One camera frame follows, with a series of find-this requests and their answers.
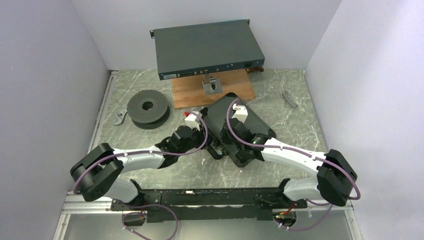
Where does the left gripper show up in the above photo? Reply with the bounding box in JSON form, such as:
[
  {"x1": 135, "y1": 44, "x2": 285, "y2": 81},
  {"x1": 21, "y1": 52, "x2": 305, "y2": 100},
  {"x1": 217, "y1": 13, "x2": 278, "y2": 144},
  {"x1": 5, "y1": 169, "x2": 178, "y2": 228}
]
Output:
[{"x1": 177, "y1": 123, "x2": 216, "y2": 156}]

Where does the black poker set case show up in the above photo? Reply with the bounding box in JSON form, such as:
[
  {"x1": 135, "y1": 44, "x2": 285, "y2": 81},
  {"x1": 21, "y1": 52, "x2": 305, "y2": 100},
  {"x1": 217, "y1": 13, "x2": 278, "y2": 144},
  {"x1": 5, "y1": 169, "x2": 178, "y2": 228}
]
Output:
[{"x1": 200, "y1": 92, "x2": 277, "y2": 168}]

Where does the black perforated filament spool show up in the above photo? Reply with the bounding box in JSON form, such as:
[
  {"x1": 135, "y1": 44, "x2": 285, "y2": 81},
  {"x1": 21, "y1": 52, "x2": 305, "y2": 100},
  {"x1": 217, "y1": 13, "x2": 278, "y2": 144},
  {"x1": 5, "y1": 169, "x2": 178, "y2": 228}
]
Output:
[{"x1": 127, "y1": 89, "x2": 171, "y2": 130}]

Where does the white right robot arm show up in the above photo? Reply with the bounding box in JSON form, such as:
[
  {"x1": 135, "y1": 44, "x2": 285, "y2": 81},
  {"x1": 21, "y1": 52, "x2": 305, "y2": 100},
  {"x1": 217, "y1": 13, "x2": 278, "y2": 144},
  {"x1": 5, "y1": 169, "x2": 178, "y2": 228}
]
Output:
[{"x1": 221, "y1": 118, "x2": 361, "y2": 208}]

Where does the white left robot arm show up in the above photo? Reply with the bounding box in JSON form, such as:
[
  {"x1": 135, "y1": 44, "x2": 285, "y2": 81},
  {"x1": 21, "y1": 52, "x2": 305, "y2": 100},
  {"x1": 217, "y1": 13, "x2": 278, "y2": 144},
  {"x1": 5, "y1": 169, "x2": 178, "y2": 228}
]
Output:
[{"x1": 70, "y1": 124, "x2": 209, "y2": 210}]

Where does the wooden base board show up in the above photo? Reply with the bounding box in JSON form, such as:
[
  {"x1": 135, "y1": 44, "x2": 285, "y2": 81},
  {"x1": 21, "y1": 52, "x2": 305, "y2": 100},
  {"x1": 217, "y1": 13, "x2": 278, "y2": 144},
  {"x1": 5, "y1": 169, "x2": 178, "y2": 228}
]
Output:
[{"x1": 171, "y1": 69, "x2": 256, "y2": 109}]

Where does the grey metal channel piece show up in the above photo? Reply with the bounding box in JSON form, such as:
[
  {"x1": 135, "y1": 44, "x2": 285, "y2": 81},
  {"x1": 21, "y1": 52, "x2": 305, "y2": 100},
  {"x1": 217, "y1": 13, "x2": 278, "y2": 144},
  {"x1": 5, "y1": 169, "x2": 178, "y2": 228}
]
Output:
[{"x1": 281, "y1": 91, "x2": 298, "y2": 109}]

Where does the brown pipe valve fitting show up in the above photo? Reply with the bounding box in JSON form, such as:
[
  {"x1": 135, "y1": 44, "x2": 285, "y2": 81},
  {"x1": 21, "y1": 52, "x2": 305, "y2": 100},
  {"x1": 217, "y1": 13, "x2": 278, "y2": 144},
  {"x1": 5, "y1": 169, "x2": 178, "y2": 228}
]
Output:
[{"x1": 245, "y1": 66, "x2": 265, "y2": 73}]

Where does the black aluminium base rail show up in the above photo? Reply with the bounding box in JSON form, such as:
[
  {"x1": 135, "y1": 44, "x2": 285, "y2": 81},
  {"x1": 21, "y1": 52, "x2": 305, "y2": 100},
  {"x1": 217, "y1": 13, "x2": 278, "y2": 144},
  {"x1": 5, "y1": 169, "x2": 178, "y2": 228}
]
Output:
[{"x1": 110, "y1": 187, "x2": 308, "y2": 223}]

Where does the grey metal stand bracket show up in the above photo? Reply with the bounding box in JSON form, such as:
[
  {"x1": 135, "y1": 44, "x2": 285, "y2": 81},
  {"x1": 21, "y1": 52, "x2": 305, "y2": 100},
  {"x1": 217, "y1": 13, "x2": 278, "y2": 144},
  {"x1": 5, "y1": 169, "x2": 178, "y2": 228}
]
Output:
[{"x1": 202, "y1": 73, "x2": 223, "y2": 95}]

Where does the red handled adjustable wrench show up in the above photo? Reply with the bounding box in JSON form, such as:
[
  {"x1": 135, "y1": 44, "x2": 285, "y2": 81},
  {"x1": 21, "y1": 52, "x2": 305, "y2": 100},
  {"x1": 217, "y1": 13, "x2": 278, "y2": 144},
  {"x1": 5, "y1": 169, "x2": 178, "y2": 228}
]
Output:
[{"x1": 112, "y1": 109, "x2": 128, "y2": 126}]

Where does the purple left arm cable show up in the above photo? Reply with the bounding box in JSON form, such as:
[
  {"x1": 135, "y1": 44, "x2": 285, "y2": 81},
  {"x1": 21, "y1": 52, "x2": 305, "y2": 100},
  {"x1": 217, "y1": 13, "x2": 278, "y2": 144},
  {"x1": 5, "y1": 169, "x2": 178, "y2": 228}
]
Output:
[{"x1": 72, "y1": 111, "x2": 210, "y2": 240}]

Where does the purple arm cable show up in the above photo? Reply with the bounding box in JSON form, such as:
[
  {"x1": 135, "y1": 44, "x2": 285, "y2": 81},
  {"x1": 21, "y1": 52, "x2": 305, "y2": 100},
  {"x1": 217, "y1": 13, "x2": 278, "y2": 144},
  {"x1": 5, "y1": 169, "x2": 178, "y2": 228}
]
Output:
[
  {"x1": 226, "y1": 97, "x2": 362, "y2": 232},
  {"x1": 72, "y1": 111, "x2": 210, "y2": 240}
]

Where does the dark teal network switch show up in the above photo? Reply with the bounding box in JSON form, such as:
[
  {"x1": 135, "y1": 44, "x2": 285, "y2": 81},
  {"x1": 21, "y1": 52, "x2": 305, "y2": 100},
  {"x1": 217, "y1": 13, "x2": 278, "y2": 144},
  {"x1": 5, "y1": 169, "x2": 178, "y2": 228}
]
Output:
[{"x1": 150, "y1": 19, "x2": 265, "y2": 80}]

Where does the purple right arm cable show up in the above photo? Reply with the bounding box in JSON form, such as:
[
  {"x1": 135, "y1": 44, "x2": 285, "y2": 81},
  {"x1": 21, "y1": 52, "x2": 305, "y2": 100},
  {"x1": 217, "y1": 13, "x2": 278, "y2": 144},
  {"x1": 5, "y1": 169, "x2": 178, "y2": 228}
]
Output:
[{"x1": 226, "y1": 97, "x2": 362, "y2": 232}]

